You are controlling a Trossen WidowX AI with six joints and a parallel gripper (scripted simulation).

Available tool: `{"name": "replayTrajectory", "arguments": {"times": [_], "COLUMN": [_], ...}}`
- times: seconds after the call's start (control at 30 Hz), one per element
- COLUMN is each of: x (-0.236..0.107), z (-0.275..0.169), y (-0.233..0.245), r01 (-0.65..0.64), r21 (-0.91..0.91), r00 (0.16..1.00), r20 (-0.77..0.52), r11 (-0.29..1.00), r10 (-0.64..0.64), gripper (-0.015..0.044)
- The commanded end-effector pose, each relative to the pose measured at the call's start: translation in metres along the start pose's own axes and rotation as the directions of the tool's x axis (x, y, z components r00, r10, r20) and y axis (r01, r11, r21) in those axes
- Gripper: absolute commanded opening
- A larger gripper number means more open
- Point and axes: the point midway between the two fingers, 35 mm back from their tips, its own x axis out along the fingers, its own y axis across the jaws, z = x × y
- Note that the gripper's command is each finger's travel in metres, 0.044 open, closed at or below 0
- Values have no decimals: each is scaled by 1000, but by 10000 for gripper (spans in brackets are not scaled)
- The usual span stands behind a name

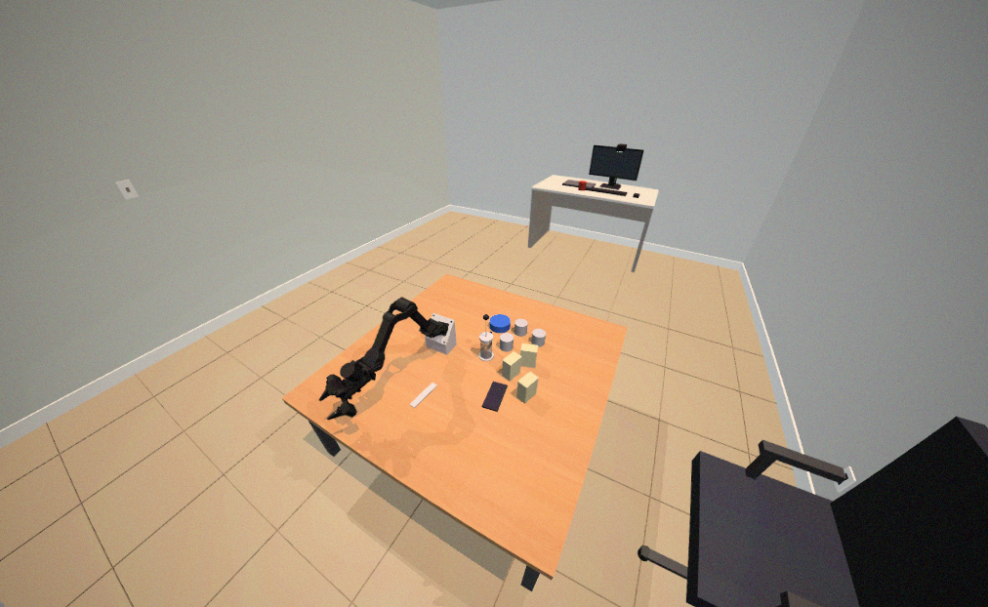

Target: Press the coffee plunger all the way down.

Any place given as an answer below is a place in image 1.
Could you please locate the white flat bar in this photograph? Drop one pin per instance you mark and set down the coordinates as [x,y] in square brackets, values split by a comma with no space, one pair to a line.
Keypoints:
[423,395]

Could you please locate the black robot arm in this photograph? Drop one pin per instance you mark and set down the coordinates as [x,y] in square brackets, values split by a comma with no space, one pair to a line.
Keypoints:
[363,370]

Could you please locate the blue short cylinder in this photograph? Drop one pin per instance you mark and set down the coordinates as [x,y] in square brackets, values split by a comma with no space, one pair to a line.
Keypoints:
[500,323]

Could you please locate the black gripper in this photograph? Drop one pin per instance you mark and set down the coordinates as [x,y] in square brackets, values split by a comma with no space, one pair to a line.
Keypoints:
[346,409]

